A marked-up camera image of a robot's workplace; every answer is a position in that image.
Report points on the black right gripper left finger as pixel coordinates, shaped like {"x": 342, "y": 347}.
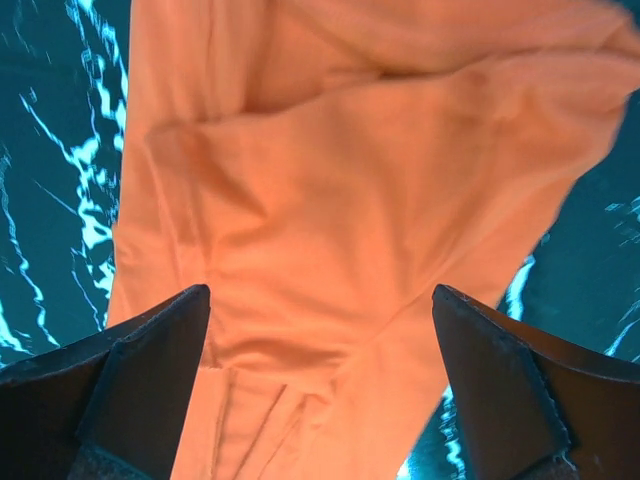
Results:
{"x": 109, "y": 406}

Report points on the black marble pattern mat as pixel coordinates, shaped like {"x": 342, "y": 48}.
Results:
{"x": 64, "y": 96}

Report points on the orange t shirt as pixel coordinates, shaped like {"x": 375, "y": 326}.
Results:
{"x": 322, "y": 166}

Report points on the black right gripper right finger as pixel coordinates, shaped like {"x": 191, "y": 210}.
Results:
{"x": 532, "y": 405}

